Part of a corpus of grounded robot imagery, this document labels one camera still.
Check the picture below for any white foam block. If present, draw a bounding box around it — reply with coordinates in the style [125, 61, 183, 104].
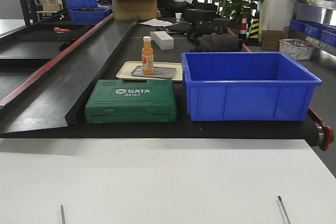
[150, 31, 174, 50]

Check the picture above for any large cardboard box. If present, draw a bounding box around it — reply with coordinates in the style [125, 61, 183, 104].
[112, 0, 158, 20]

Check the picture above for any green SATA tool case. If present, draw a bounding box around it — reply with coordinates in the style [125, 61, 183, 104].
[85, 79, 177, 123]

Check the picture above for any cream plastic tray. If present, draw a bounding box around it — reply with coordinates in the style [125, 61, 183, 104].
[116, 61, 183, 82]

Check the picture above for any orange juice bottle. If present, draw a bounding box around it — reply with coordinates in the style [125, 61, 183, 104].
[142, 36, 154, 74]

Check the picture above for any brown cardboard box floor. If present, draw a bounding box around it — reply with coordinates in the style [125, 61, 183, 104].
[261, 30, 288, 51]

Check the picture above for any black sloped metal ramp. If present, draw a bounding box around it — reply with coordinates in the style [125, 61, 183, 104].
[1, 15, 138, 134]

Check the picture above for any striped traffic cone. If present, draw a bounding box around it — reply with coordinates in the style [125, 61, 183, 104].
[246, 10, 260, 46]

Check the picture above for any large blue plastic bin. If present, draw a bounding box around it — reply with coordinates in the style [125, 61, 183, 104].
[181, 52, 322, 121]

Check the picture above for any white paper cup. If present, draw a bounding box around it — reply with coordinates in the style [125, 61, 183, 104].
[175, 13, 182, 22]

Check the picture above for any blue crate far left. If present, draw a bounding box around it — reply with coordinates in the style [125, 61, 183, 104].
[68, 8, 111, 24]

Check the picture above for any dark folded cloth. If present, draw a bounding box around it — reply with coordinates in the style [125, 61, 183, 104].
[191, 33, 243, 52]

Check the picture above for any screwdriver metal shaft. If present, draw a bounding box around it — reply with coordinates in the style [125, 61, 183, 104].
[60, 205, 66, 224]

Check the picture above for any red conveyor end bracket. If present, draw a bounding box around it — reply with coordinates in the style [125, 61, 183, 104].
[307, 107, 335, 151]

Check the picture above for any small metal tray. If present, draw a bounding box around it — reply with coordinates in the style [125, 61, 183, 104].
[131, 66, 176, 79]

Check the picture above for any white wire basket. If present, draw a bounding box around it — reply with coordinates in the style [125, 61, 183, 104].
[279, 38, 314, 60]

